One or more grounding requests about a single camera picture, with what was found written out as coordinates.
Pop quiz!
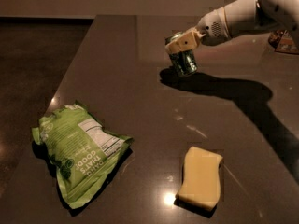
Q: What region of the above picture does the small snack packet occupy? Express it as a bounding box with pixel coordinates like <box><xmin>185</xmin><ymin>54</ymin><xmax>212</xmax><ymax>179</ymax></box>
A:
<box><xmin>268</xmin><ymin>30</ymin><xmax>299</xmax><ymax>55</ymax></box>

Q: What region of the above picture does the yellow sponge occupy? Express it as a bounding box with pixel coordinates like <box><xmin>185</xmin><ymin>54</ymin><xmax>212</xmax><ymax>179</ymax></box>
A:
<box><xmin>176</xmin><ymin>147</ymin><xmax>223</xmax><ymax>211</ymax></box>

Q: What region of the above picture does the green snack bag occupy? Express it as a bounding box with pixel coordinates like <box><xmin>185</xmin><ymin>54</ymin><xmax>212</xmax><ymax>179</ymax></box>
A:
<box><xmin>32</xmin><ymin>103</ymin><xmax>133</xmax><ymax>209</ymax></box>

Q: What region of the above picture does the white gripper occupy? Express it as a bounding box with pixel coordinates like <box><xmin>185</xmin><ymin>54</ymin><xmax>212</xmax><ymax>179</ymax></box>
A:
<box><xmin>165</xmin><ymin>7</ymin><xmax>231</xmax><ymax>53</ymax></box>

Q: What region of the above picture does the green soda can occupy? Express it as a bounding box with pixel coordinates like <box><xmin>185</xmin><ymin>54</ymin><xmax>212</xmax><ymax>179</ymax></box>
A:
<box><xmin>164</xmin><ymin>31</ymin><xmax>199</xmax><ymax>78</ymax></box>

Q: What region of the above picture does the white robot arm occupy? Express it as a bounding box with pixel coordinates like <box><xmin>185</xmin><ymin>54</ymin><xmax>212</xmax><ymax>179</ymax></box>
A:
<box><xmin>165</xmin><ymin>0</ymin><xmax>299</xmax><ymax>54</ymax></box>

